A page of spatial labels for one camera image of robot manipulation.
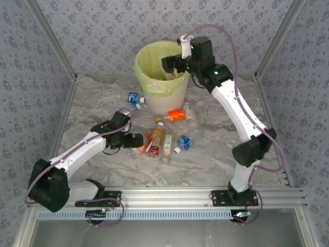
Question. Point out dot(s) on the orange cap orange label bottle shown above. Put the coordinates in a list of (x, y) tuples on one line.
[(141, 149)]

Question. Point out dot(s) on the long clear plastic bottle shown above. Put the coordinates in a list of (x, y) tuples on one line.
[(129, 110)]

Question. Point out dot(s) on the tea bottle red label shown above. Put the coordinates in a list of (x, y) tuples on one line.
[(155, 140)]

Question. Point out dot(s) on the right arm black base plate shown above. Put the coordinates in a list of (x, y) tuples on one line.
[(218, 198)]

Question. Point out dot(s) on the white waste bin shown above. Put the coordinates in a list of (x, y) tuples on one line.
[(164, 103)]

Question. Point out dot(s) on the grey metal panel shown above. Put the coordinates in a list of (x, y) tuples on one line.
[(164, 234)]

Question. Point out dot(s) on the blue label white cap bottle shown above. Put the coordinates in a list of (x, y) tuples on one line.
[(185, 142)]

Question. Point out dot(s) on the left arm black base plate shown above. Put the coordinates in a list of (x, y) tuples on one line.
[(113, 202)]

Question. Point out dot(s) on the aluminium mounting rail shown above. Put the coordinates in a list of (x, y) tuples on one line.
[(167, 196)]

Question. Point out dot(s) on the clear bottle orange white label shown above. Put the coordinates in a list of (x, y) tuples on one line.
[(188, 113)]

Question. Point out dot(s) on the orange label plastic bottle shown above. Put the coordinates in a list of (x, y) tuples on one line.
[(176, 115)]

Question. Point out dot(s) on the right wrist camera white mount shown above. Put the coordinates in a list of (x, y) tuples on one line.
[(185, 47)]

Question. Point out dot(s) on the aluminium frame post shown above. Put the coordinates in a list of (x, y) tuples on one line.
[(52, 41), (280, 38)]

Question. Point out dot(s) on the green white label bottle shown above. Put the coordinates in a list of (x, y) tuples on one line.
[(167, 145)]

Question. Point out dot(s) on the yellow-green bin liner bag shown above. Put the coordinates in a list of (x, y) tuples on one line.
[(149, 59)]

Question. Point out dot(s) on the small blue label bottle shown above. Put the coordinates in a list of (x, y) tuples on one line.
[(133, 97)]

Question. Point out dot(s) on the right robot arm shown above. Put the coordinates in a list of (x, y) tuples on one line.
[(231, 108)]

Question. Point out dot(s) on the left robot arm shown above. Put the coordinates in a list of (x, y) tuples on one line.
[(77, 154)]

